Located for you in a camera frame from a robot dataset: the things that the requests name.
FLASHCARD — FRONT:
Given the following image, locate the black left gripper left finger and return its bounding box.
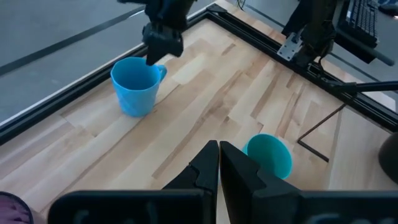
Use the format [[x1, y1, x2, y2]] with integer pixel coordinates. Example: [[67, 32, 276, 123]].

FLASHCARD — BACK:
[[163, 139, 220, 194]]

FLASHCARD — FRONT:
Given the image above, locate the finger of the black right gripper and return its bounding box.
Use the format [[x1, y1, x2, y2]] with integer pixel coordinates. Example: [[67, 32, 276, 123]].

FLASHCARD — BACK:
[[142, 24, 167, 67], [164, 30, 185, 58]]

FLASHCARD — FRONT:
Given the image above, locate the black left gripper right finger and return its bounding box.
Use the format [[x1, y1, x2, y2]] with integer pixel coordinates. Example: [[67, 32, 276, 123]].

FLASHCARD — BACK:
[[220, 141, 299, 224]]

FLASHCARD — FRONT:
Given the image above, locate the green plastic cup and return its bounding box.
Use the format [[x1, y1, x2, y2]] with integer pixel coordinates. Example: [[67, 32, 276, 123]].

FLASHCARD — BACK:
[[241, 133, 294, 180]]

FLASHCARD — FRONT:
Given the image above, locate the light blue plastic mug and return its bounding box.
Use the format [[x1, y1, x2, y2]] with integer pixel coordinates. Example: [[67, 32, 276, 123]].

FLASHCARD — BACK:
[[110, 56, 168, 118]]

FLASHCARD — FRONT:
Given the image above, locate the purple translucent tumbler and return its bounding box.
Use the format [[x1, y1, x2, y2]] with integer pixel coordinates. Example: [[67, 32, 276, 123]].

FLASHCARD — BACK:
[[0, 191, 34, 224]]

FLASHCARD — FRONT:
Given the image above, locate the silver metal mounting plate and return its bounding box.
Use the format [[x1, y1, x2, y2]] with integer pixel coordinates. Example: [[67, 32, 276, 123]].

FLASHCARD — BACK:
[[276, 32, 303, 62]]

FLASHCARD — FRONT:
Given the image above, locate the black desk support bar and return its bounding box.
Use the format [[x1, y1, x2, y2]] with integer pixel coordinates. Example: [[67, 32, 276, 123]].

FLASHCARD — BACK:
[[326, 80, 398, 95]]

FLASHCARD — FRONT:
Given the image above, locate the black round pole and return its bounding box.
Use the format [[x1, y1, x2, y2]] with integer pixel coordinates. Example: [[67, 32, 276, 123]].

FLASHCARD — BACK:
[[335, 28, 396, 67]]

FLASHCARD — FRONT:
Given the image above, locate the black backlit keyboard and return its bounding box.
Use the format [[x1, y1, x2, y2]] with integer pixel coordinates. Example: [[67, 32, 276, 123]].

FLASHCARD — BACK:
[[344, 0, 381, 48]]

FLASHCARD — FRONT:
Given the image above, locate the black computer mouse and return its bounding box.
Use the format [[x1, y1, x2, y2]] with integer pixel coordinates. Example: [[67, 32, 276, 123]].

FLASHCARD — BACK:
[[378, 2, 398, 17]]

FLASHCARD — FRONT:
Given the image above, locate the black aluminium table frame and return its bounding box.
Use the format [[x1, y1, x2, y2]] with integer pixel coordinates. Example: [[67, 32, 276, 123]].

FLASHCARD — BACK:
[[0, 2, 398, 146]]

